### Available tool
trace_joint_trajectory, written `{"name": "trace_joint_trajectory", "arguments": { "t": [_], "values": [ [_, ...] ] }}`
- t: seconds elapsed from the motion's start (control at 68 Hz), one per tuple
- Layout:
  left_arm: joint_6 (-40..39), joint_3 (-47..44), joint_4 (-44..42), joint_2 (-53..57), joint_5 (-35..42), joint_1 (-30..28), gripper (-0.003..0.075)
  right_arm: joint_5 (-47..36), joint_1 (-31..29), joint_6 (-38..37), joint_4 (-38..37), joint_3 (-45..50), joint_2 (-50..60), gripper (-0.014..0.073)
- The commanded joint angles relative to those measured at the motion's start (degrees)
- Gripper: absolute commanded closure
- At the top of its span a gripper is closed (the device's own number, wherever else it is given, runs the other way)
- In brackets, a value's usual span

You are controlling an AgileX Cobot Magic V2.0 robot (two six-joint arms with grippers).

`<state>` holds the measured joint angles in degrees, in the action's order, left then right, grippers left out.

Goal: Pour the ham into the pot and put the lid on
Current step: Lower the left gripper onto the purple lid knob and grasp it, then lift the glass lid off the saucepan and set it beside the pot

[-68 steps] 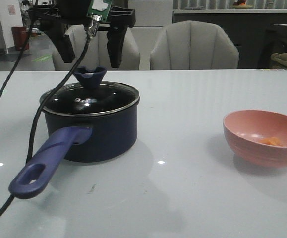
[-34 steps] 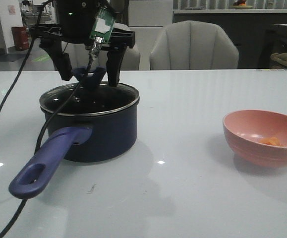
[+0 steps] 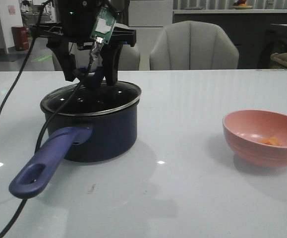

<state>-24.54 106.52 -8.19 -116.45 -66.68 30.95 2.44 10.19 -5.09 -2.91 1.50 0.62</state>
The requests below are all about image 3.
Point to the white cabinet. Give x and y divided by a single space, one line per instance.
148 17

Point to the green circuit board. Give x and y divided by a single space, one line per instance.
103 27

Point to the right beige chair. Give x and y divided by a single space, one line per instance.
193 45

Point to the glass lid with blue knob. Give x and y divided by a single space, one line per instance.
94 98

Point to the dark counter with white top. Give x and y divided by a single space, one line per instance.
246 28

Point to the dark blue saucepan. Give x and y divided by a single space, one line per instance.
78 139

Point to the orange ham pieces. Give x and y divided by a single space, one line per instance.
272 141

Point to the left beige chair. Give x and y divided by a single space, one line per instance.
129 58

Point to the fruit plate on counter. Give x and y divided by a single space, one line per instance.
241 4

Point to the red trash bin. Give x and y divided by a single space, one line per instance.
20 38

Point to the beige chair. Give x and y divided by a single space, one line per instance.
129 58
193 45

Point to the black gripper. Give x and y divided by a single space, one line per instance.
76 22

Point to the pink bowl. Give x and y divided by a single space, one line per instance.
243 130

